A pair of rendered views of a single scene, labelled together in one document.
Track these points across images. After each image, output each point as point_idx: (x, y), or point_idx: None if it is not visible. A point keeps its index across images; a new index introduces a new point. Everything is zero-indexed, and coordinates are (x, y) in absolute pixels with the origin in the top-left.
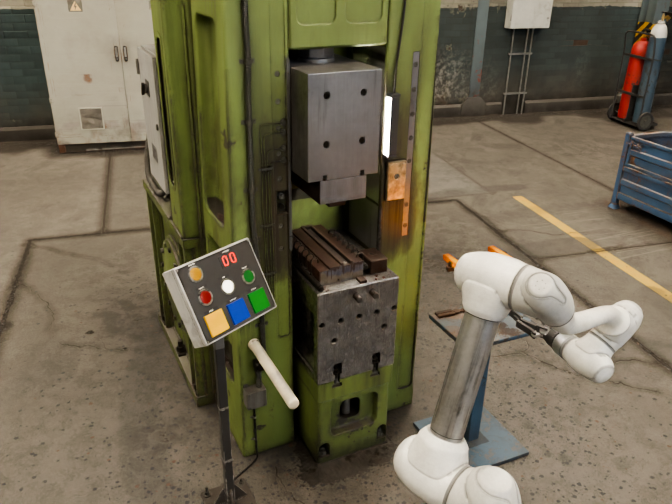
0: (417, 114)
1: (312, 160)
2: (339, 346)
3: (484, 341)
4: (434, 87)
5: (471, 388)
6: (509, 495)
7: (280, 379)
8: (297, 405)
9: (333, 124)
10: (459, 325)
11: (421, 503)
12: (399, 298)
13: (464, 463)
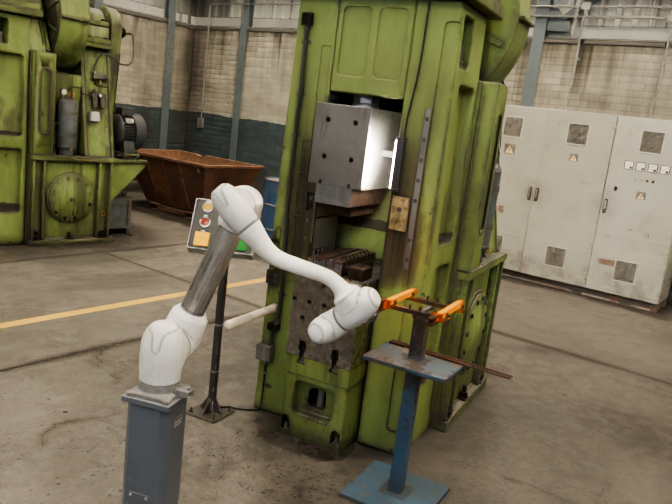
0: (427, 162)
1: (312, 165)
2: (305, 325)
3: (215, 240)
4: (444, 142)
5: (201, 273)
6: (155, 331)
7: (243, 315)
8: (229, 327)
9: (330, 142)
10: (391, 350)
11: (292, 484)
12: (395, 330)
13: (181, 327)
